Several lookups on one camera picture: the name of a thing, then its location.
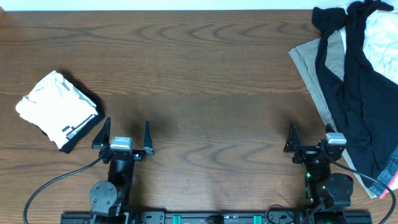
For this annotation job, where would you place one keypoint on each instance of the beige garment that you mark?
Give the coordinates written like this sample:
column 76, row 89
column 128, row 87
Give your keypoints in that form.
column 304, row 57

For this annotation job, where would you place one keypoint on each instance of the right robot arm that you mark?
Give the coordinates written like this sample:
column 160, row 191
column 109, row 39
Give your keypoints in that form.
column 329, row 193

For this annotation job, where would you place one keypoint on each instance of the folded black cloth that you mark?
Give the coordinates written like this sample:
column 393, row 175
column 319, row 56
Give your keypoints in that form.
column 67, row 111

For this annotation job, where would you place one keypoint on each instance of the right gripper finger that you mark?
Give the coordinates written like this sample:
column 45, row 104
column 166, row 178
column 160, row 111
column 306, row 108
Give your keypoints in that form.
column 293, row 140
column 329, row 128

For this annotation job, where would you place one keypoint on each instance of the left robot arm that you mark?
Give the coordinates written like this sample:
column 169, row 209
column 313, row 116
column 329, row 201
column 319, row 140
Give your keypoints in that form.
column 110, row 198

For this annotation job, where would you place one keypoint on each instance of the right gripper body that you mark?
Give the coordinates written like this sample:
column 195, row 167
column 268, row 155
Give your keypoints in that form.
column 306, row 154

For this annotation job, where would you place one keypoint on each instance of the white wrinkled garment in pile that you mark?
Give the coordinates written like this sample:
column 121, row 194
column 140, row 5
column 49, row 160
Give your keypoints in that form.
column 380, row 43

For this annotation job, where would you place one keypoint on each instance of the white t-shirt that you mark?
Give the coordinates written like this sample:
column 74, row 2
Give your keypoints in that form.
column 29, row 106

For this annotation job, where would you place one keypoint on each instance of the grey cloth with red tag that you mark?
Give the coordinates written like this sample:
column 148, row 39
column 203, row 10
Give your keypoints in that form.
column 387, row 176

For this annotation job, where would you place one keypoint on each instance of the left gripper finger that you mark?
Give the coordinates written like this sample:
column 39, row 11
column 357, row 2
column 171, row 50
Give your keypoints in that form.
column 148, row 144
column 102, row 138

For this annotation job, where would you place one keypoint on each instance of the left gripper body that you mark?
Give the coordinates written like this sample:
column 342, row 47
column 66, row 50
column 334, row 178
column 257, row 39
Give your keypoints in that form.
column 121, row 154

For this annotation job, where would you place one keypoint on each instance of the black garment in pile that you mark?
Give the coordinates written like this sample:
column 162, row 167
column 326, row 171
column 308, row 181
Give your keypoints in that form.
column 363, row 103

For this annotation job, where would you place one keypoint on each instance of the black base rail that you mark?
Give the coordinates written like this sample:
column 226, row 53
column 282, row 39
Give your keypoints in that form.
column 270, row 217

